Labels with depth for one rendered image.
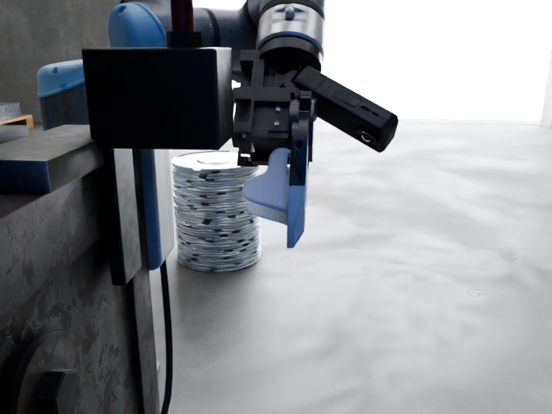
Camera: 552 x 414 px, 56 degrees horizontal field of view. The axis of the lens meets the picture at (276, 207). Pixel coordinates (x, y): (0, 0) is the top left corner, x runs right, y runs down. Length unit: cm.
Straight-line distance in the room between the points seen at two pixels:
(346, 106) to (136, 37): 24
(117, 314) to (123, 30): 30
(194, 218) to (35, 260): 136
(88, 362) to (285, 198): 21
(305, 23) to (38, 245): 36
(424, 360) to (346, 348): 18
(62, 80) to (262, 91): 50
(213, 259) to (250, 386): 61
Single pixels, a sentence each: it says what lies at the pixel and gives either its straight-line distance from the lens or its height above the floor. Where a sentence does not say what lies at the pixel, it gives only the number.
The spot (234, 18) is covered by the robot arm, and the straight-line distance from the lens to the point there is 67.
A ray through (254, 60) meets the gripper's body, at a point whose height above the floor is 69.
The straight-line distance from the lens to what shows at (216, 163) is 168.
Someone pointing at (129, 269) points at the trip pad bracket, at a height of 53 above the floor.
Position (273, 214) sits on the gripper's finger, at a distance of 51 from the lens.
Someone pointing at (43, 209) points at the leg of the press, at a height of 61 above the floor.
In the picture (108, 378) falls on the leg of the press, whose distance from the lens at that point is 48.
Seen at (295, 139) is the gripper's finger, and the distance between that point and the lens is 48.
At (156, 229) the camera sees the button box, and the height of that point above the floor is 54.
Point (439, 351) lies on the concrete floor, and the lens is 136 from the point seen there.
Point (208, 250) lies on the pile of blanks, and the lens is 168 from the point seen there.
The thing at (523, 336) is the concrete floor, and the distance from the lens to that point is 150.
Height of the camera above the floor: 71
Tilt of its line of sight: 17 degrees down
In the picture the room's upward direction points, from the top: straight up
